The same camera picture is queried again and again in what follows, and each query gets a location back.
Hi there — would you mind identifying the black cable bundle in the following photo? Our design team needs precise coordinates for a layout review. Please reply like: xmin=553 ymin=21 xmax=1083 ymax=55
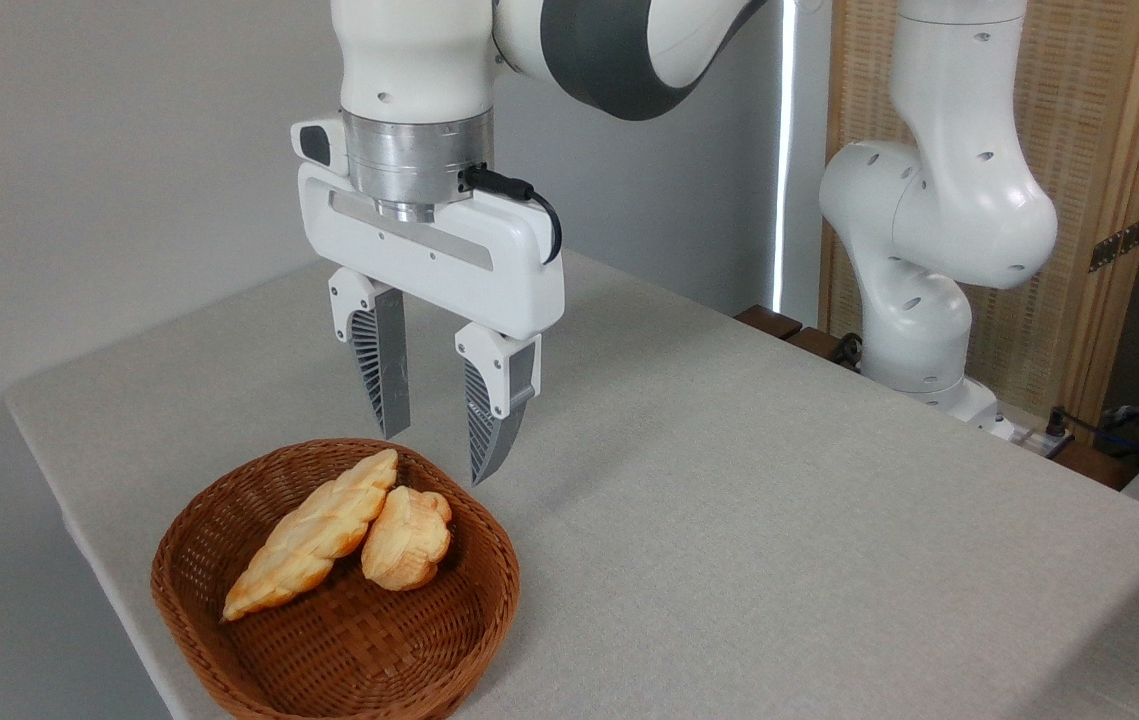
xmin=1044 ymin=400 xmax=1139 ymax=471

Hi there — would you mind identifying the metal screen hinge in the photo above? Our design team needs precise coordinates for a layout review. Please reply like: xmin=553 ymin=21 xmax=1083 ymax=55
xmin=1089 ymin=215 xmax=1139 ymax=273

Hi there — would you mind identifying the short round bread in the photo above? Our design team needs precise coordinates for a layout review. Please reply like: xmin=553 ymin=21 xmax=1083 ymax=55
xmin=361 ymin=486 xmax=453 ymax=592

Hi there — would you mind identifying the brown wicker basket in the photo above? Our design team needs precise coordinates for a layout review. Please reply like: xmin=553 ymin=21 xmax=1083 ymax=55
xmin=151 ymin=438 xmax=521 ymax=720

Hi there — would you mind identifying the long twisted bread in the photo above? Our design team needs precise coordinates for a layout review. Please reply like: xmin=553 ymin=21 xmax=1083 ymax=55
xmin=222 ymin=449 xmax=400 ymax=623

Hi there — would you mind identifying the bamboo folding screen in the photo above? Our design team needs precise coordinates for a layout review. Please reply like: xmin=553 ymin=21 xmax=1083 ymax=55
xmin=819 ymin=0 xmax=1139 ymax=433

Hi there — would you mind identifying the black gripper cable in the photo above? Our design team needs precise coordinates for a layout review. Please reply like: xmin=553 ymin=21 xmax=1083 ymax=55
xmin=459 ymin=165 xmax=564 ymax=265

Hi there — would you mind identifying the dark wooden plank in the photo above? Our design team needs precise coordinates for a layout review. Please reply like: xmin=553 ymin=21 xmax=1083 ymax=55
xmin=787 ymin=326 xmax=846 ymax=363
xmin=735 ymin=305 xmax=804 ymax=341
xmin=1049 ymin=440 xmax=1139 ymax=492

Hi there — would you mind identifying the grey tablecloth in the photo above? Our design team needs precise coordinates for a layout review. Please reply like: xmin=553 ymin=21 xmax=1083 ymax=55
xmin=4 ymin=248 xmax=1139 ymax=720

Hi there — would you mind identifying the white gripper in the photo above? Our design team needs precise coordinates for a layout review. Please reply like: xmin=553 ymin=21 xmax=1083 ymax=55
xmin=297 ymin=162 xmax=566 ymax=487

